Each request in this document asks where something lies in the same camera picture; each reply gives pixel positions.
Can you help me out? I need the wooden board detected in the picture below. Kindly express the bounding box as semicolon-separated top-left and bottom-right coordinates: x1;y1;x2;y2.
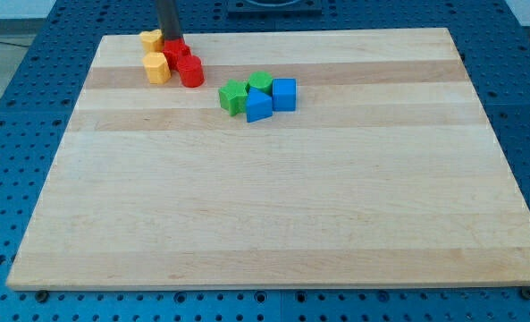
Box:
7;28;530;291

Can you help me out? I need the blue cube block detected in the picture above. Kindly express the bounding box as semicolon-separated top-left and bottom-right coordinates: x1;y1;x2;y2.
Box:
272;79;297;112

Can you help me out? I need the yellow hexagon block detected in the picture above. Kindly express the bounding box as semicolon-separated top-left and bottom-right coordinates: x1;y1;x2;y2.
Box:
142;52;172;84

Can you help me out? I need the green star block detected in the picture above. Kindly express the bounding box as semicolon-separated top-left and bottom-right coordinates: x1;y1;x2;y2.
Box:
218;80;248;116

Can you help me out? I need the red cylinder block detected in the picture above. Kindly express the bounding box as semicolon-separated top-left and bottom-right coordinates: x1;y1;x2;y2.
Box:
177;55;205;88

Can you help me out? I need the red star block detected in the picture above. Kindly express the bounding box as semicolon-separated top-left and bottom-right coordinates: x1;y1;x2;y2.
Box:
162;38;191;70

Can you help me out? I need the blue triangle block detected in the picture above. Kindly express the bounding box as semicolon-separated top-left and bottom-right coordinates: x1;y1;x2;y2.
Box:
246;88;273;123

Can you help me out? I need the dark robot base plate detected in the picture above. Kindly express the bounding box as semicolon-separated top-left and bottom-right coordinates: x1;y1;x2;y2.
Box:
227;0;323;16

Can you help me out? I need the yellow heart block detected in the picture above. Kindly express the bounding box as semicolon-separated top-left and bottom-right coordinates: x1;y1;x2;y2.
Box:
139;30;164;54

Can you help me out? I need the black bolt right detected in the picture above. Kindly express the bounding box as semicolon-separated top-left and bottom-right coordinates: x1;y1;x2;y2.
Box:
520;287;530;301

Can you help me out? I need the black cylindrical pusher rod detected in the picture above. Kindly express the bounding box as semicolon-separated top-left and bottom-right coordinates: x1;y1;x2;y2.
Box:
155;0;182;41

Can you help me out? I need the black bolt left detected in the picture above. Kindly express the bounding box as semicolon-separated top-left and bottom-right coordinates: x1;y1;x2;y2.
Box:
35;290;49;303

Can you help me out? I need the black bolt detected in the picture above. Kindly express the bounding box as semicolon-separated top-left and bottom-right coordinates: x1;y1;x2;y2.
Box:
35;290;49;303
520;287;530;301

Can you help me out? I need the green cylinder block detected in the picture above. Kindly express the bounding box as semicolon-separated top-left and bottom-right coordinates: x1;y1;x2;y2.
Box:
248;71;273;96

